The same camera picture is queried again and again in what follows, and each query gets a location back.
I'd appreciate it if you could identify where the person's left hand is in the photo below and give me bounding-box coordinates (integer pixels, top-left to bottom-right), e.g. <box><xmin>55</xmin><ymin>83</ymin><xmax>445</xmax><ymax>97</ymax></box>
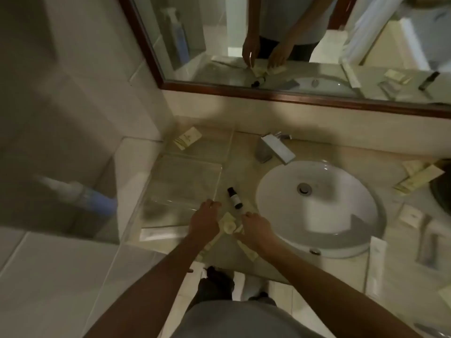
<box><xmin>188</xmin><ymin>199</ymin><xmax>222</xmax><ymax>244</ymax></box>

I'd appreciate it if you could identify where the person's right hand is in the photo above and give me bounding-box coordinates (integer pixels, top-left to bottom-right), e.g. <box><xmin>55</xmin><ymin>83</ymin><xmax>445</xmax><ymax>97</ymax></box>
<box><xmin>234</xmin><ymin>211</ymin><xmax>280</xmax><ymax>254</ymax></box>

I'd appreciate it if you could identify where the cream toiletry packet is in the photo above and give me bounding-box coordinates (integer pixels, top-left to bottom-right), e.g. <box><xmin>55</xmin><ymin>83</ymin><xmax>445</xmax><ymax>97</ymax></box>
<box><xmin>219</xmin><ymin>212</ymin><xmax>245</xmax><ymax>235</ymax></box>

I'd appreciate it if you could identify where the person's right forearm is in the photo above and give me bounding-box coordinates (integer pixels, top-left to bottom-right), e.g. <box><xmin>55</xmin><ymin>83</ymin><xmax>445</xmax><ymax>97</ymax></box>
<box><xmin>259</xmin><ymin>236</ymin><xmax>425</xmax><ymax>338</ymax></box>

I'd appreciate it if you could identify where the person's left forearm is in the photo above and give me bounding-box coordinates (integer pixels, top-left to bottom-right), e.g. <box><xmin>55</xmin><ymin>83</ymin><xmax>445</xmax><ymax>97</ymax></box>
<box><xmin>82</xmin><ymin>231</ymin><xmax>222</xmax><ymax>338</ymax></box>

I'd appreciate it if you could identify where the small dark toiletry bottle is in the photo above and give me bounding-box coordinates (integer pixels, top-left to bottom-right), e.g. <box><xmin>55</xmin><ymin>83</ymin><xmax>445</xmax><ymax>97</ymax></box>
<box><xmin>227</xmin><ymin>187</ymin><xmax>244</xmax><ymax>211</ymax></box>

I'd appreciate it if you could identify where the clear acrylic tray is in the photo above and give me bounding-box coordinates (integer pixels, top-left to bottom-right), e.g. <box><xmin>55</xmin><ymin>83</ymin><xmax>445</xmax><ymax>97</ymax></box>
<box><xmin>163</xmin><ymin>116</ymin><xmax>236</xmax><ymax>164</ymax></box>
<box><xmin>140</xmin><ymin>153</ymin><xmax>223</xmax><ymax>222</ymax></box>

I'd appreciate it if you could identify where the long white toothbrush packet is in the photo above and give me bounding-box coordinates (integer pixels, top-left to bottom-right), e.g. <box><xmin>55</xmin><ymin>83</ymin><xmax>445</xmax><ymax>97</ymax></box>
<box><xmin>364</xmin><ymin>236</ymin><xmax>388</xmax><ymax>300</ymax></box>
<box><xmin>139</xmin><ymin>226</ymin><xmax>192</xmax><ymax>242</ymax></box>

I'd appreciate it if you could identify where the person's dark trouser leg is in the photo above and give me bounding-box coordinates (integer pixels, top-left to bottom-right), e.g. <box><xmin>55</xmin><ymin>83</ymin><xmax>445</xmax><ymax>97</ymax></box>
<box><xmin>197</xmin><ymin>266</ymin><xmax>236</xmax><ymax>307</ymax></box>

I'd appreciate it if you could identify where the cream sachet with line print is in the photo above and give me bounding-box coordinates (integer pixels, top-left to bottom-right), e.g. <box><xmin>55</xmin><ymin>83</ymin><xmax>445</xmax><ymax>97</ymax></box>
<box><xmin>173</xmin><ymin>127</ymin><xmax>203</xmax><ymax>150</ymax></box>

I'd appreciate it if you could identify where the white round sink basin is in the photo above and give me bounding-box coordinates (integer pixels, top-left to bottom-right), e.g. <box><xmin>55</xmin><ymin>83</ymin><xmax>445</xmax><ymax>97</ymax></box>
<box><xmin>255</xmin><ymin>160</ymin><xmax>387</xmax><ymax>259</ymax></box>

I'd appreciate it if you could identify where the chrome square faucet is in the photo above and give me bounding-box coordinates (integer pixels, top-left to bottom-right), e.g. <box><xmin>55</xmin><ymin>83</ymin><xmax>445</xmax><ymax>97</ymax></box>
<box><xmin>254</xmin><ymin>131</ymin><xmax>296</xmax><ymax>165</ymax></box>

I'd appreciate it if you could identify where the person's grey shirt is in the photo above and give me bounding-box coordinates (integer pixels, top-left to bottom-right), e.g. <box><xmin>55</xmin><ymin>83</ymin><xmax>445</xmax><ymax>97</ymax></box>
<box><xmin>175</xmin><ymin>300</ymin><xmax>326</xmax><ymax>338</ymax></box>

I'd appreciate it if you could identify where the white and blue pump bottle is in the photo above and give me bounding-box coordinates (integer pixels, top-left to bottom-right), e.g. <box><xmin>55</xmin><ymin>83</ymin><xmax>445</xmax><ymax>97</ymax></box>
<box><xmin>33</xmin><ymin>174</ymin><xmax>118</xmax><ymax>217</ymax></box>

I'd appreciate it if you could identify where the small white soap box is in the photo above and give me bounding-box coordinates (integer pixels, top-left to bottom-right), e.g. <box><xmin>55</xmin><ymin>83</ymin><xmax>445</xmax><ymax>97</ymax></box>
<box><xmin>397</xmin><ymin>204</ymin><xmax>426</xmax><ymax>229</ymax></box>

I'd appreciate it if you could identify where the long cream toiletry box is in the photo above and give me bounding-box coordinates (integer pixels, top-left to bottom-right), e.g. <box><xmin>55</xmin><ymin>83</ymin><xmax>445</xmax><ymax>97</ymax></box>
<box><xmin>393</xmin><ymin>160</ymin><xmax>446</xmax><ymax>197</ymax></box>

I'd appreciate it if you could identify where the grey toiletry tube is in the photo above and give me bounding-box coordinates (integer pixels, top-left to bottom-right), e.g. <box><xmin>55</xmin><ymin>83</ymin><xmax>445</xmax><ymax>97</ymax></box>
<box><xmin>416</xmin><ymin>233</ymin><xmax>439</xmax><ymax>268</ymax></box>

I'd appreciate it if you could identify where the wood framed wall mirror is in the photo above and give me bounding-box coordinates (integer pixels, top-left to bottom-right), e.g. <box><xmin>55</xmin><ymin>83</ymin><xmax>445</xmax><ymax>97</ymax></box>
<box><xmin>117</xmin><ymin>0</ymin><xmax>451</xmax><ymax>119</ymax></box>

